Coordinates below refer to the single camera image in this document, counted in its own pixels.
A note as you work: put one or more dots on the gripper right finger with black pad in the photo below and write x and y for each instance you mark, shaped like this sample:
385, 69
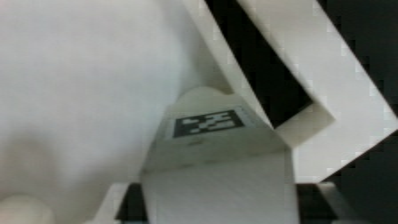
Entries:
325, 208

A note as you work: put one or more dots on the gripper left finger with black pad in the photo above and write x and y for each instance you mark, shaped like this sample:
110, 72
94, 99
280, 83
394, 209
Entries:
124, 206

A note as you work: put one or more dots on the white table leg with tag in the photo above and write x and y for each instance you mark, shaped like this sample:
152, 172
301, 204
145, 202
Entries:
218, 176

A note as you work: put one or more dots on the white square tabletop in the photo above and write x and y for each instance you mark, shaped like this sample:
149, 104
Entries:
102, 57

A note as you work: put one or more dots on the white obstacle fence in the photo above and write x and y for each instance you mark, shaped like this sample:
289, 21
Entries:
348, 123

